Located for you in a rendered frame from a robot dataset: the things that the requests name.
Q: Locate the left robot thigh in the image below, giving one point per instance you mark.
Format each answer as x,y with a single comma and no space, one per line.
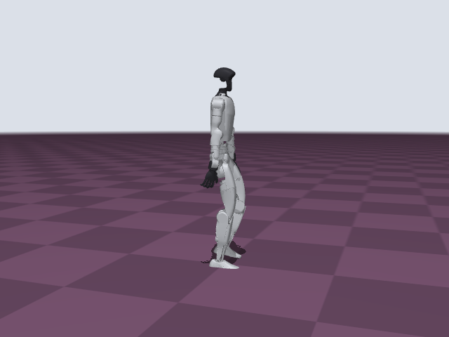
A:
240,188

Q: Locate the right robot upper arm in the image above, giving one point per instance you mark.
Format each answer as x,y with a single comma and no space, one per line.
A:
217,106

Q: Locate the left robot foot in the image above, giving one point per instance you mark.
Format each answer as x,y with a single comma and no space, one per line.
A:
229,252

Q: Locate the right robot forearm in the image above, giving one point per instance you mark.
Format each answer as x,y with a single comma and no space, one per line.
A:
215,148

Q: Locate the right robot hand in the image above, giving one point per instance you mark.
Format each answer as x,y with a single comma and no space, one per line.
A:
210,176

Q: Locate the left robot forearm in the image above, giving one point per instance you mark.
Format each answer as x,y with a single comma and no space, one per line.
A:
230,147

